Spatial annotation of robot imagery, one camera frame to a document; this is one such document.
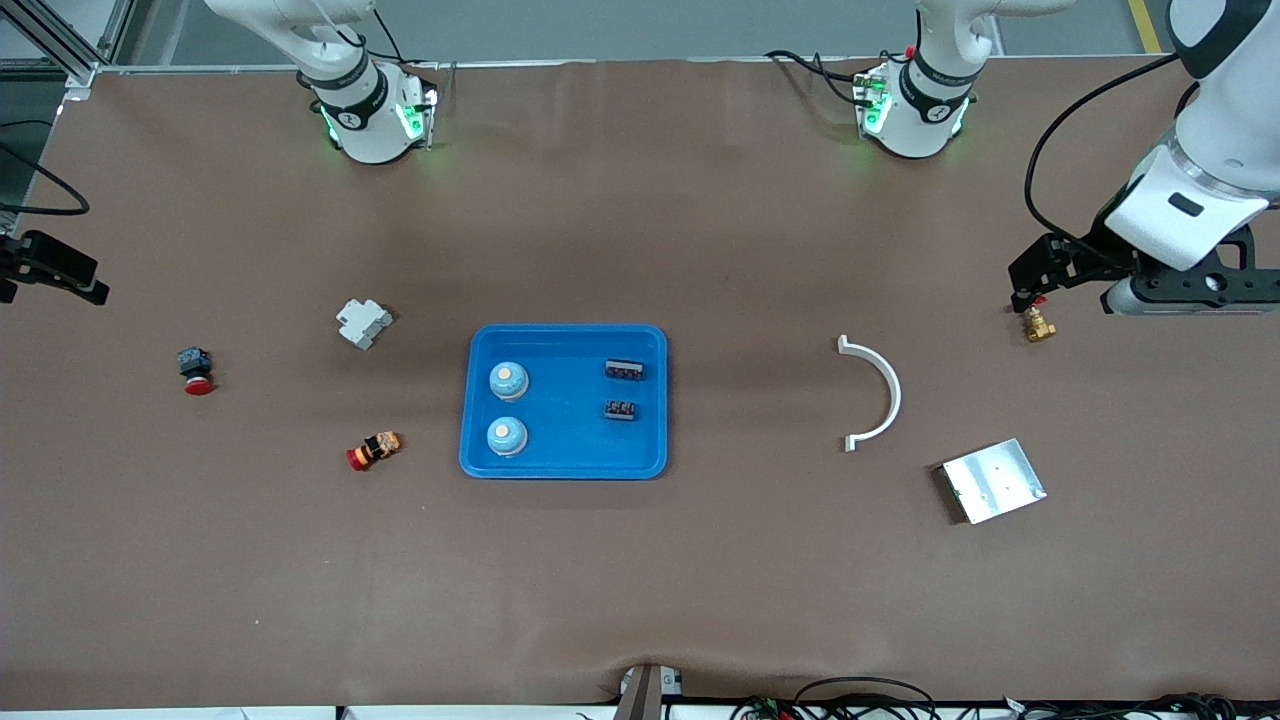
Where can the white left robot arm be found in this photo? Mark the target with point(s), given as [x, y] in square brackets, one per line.
[915, 115]

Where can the metal table edge bracket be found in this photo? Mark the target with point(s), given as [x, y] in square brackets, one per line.
[645, 695]

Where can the brown table cover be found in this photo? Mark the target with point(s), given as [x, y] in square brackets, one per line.
[700, 580]

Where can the grey plastic terminal block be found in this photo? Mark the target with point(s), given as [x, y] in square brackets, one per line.
[362, 322]

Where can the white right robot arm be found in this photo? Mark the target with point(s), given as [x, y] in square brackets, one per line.
[365, 115]

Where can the blue round bell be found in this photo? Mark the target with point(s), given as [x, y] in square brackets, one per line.
[507, 436]
[508, 380]

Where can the small black capacitor block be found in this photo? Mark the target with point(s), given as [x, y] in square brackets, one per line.
[621, 410]
[624, 370]

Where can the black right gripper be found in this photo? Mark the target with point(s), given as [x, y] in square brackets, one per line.
[40, 260]

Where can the aluminium frame profile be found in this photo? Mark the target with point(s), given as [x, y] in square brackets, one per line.
[75, 55]

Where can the square aluminium plate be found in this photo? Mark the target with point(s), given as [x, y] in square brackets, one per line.
[995, 482]

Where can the blue plastic tray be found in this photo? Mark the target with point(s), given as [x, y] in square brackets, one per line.
[570, 440]

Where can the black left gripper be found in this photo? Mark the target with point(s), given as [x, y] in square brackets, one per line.
[1093, 253]

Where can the red black push button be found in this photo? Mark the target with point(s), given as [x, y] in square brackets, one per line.
[195, 362]

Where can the red yellow button switch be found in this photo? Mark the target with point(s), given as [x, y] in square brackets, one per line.
[375, 450]

